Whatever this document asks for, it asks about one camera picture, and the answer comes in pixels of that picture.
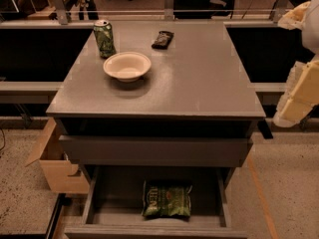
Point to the black office chair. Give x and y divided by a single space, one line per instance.
201 9

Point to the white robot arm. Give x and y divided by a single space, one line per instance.
310 31

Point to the grey middle drawer front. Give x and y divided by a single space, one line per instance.
156 151

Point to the open bottom grey drawer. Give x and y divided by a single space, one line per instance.
114 206

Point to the cardboard box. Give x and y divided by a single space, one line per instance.
61 175

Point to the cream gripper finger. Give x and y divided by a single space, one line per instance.
301 94
294 19

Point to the metal railing frame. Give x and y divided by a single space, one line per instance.
85 12

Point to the white paper bowl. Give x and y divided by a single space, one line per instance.
127 66

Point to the grey drawer cabinet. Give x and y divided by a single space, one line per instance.
197 87

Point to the green chip bag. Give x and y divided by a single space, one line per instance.
166 198

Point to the green soda can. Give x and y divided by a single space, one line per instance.
103 31

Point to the dark snack bar wrapper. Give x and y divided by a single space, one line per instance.
163 39

